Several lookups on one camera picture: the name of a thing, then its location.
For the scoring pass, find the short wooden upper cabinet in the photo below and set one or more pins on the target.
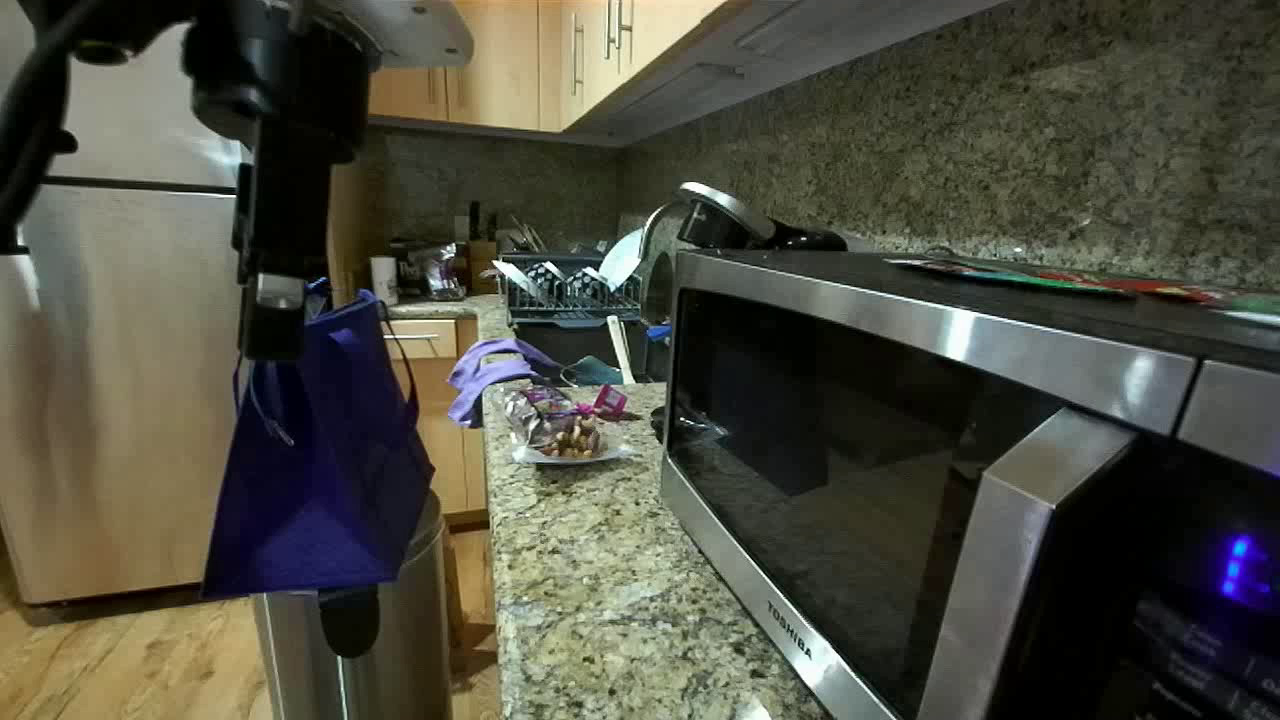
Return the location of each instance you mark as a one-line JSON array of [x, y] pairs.
[[464, 66]]

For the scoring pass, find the wooden lower cabinet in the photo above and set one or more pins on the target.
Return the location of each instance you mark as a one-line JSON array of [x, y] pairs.
[[452, 455]]

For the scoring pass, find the black coffee maker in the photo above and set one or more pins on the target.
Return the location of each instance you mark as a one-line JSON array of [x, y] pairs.
[[726, 223]]

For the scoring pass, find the red green flat card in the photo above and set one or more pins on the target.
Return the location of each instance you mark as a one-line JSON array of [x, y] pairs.
[[1067, 281]]

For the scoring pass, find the wooden knife block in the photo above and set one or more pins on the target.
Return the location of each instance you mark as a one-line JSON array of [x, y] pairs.
[[482, 261]]

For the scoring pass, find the sink faucet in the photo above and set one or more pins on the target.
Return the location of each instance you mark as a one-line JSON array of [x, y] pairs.
[[621, 350]]

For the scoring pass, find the stainless steel refrigerator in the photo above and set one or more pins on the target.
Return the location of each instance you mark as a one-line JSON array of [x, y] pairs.
[[105, 401]]

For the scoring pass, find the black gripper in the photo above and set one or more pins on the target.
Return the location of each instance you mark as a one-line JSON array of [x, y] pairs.
[[282, 66]]

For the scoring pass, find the stainless steel trash can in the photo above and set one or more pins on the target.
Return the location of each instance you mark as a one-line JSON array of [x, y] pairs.
[[402, 642]]

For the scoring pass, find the white cup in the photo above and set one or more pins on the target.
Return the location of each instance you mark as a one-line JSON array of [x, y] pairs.
[[382, 278]]

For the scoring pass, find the blue sponge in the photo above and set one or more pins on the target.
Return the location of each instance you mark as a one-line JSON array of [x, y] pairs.
[[594, 375]]

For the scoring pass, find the purple cloth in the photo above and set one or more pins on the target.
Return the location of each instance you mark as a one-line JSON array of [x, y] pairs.
[[484, 366]]

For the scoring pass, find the white plate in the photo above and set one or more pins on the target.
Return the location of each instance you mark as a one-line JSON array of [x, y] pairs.
[[621, 261]]

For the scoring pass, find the dark dish rack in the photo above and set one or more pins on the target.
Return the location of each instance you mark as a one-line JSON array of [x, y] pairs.
[[561, 303]]

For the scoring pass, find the pink plastic wrapper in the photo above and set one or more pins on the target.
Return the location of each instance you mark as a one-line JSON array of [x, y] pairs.
[[611, 401]]

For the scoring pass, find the clear plastic bag of candy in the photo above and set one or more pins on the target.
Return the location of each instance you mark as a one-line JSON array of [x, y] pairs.
[[566, 434]]

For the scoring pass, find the blue fabric bag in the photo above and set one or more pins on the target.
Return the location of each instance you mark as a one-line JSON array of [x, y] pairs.
[[323, 483]]

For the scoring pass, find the long wooden upper cabinet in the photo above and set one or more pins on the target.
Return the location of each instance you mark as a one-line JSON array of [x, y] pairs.
[[552, 66]]

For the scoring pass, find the green flat paper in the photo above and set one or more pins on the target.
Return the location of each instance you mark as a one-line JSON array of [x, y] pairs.
[[1252, 313]]

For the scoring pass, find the stainless steel microwave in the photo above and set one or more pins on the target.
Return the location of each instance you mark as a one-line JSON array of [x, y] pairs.
[[866, 464]]

